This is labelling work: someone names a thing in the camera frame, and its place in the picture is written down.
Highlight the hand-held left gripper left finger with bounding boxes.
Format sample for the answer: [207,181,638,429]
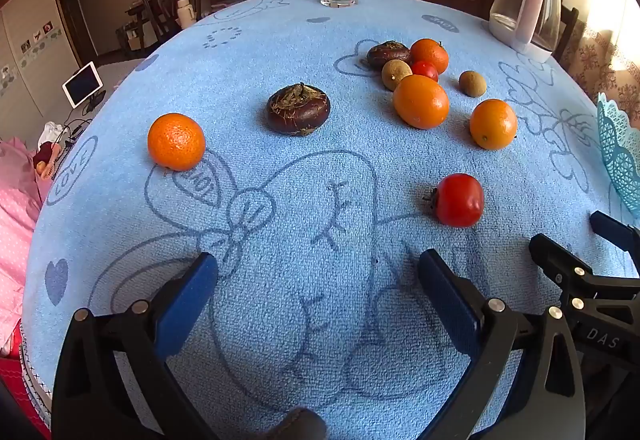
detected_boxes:
[51,251,221,440]

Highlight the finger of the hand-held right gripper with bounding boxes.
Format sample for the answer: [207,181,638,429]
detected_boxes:
[528,233,640,316]
[589,210,640,266]

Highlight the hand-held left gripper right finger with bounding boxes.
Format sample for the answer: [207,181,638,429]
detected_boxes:
[417,248,586,440]

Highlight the light blue lattice basket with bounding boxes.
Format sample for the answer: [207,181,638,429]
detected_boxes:
[596,92,640,218]

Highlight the large red tomato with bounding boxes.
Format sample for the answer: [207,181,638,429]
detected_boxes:
[423,173,485,228]

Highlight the round smooth orange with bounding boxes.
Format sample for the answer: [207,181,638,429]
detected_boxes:
[469,98,519,151]

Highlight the bumpy-skinned mandarin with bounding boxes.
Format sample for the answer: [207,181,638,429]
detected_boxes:
[147,113,207,172]

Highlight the brown longan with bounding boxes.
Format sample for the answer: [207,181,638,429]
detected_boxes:
[459,70,487,98]
[381,59,413,92]

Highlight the large oval orange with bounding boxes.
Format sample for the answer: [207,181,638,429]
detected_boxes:
[393,74,450,130]

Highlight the small red cherry tomato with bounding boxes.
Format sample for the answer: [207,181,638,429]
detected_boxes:
[411,60,440,83]

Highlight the large dark water chestnut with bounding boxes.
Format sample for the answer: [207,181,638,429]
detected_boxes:
[266,82,331,137]

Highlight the mandarin with stem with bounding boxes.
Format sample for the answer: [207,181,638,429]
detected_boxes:
[409,38,450,75]

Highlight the small dark water chestnut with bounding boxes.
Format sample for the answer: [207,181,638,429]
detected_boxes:
[366,41,412,70]

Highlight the person's left hand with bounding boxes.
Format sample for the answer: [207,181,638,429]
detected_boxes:
[265,409,328,440]

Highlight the blue printed tablecloth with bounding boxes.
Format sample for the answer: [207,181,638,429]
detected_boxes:
[21,0,640,440]

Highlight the patterned cream curtain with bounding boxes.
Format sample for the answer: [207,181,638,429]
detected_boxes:
[555,0,640,116]

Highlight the red cloth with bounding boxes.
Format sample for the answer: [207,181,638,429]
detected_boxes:
[0,320,51,440]

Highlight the white crumpled cloth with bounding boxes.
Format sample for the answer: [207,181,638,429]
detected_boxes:
[39,121,66,146]

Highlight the black tablet stand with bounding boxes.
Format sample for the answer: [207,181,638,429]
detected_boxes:
[80,90,107,113]

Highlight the white tablet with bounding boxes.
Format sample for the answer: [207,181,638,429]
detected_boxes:
[62,61,104,109]

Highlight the white thermos jug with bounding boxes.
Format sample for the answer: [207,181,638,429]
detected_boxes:
[175,0,197,28]

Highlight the white wardrobe with stickers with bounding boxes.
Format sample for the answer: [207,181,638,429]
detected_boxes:
[0,0,83,141]

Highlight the black cables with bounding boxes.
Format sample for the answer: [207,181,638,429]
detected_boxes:
[55,117,93,146]

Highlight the glass kettle with pink handle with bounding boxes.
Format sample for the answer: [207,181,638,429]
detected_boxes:
[488,0,564,64]

